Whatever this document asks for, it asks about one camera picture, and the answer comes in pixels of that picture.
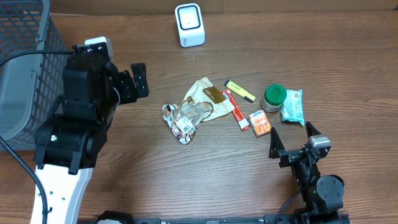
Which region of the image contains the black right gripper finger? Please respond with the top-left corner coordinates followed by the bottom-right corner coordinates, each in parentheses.
top-left (305, 121), bottom-right (321, 138)
top-left (269, 127), bottom-right (285, 159)

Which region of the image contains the yellow highlighter marker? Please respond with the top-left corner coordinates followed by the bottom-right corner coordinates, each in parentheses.
top-left (224, 80), bottom-right (256, 103)

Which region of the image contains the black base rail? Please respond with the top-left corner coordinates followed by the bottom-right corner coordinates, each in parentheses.
top-left (127, 217), bottom-right (296, 224)

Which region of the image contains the small orange snack packet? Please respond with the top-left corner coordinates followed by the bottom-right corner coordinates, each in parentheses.
top-left (248, 110), bottom-right (272, 137)

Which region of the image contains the beige brown snack pouch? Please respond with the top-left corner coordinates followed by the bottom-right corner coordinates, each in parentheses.
top-left (172, 77), bottom-right (234, 126)

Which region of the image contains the grey plastic mesh basket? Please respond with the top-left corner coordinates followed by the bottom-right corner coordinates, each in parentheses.
top-left (1, 0), bottom-right (68, 151)

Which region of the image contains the silver red crinkled wrapper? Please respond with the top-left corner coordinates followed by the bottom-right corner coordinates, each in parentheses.
top-left (162, 104), bottom-right (198, 145)

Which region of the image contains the green lid knorr cup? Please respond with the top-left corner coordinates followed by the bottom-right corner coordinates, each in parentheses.
top-left (260, 84), bottom-right (287, 113)

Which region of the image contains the white barcode scanner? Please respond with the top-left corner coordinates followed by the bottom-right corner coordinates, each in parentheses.
top-left (175, 3), bottom-right (205, 48)

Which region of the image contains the teal orange tissue pack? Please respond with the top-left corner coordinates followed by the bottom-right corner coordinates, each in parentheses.
top-left (280, 90), bottom-right (305, 126)

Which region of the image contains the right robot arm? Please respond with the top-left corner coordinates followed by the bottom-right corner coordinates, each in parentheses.
top-left (266, 121), bottom-right (350, 224)

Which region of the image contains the red snack stick packet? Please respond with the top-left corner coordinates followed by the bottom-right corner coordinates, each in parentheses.
top-left (222, 89), bottom-right (250, 131)

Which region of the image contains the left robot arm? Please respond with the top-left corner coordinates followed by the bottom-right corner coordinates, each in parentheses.
top-left (30, 43), bottom-right (149, 223)

